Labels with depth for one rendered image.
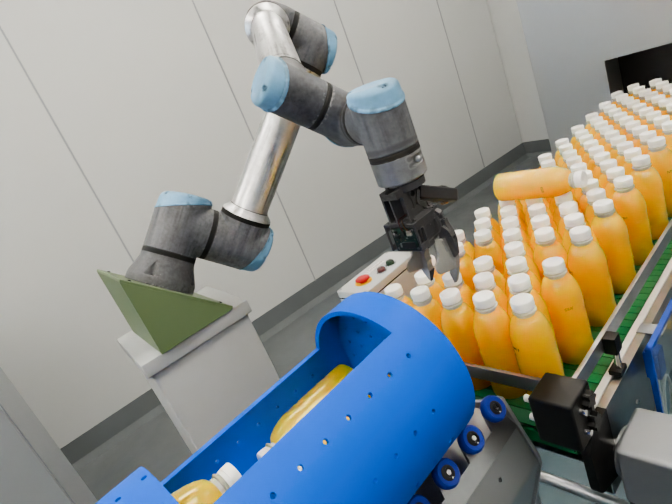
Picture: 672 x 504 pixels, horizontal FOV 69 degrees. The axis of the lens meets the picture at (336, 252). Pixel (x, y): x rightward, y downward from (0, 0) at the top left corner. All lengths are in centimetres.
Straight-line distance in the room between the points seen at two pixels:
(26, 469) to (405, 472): 181
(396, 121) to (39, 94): 284
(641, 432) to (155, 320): 105
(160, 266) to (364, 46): 338
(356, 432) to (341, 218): 353
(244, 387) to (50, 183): 222
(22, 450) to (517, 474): 181
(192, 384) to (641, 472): 102
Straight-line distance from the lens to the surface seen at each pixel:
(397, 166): 82
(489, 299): 92
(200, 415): 145
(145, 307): 130
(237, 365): 144
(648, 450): 97
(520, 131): 587
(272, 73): 87
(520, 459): 97
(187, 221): 141
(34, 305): 342
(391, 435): 67
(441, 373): 73
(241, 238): 143
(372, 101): 80
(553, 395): 86
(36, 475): 232
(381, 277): 117
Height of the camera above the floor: 156
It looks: 19 degrees down
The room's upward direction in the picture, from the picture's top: 23 degrees counter-clockwise
